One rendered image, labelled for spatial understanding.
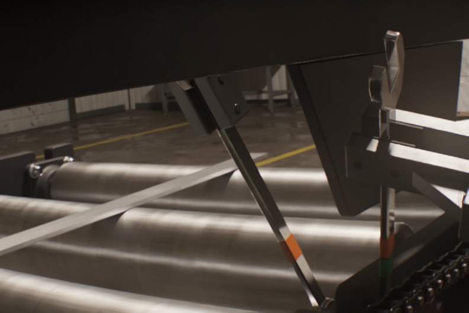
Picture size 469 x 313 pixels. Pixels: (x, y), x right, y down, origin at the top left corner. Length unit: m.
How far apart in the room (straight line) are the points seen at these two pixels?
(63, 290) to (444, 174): 0.40
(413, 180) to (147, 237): 0.58
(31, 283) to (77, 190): 0.73
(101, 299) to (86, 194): 0.78
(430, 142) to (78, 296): 0.36
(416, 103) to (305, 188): 0.52
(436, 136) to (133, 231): 0.60
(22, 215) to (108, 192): 0.29
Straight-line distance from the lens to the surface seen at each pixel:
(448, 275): 0.62
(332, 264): 0.88
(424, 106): 0.75
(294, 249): 0.63
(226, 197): 1.30
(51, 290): 0.76
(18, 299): 0.77
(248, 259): 0.93
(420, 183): 0.49
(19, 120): 12.21
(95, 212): 1.05
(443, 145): 0.51
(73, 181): 1.52
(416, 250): 0.70
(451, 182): 0.48
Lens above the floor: 1.13
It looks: 6 degrees down
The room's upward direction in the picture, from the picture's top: 5 degrees counter-clockwise
